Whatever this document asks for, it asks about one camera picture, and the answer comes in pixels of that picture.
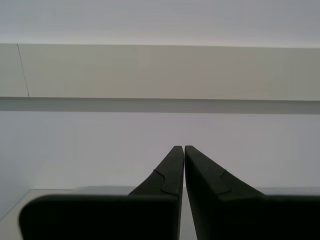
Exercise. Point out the beige flat panel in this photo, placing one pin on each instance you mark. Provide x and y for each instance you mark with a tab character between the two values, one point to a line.
160	72

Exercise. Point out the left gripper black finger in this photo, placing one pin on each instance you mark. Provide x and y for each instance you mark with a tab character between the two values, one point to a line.
100	217
250	217

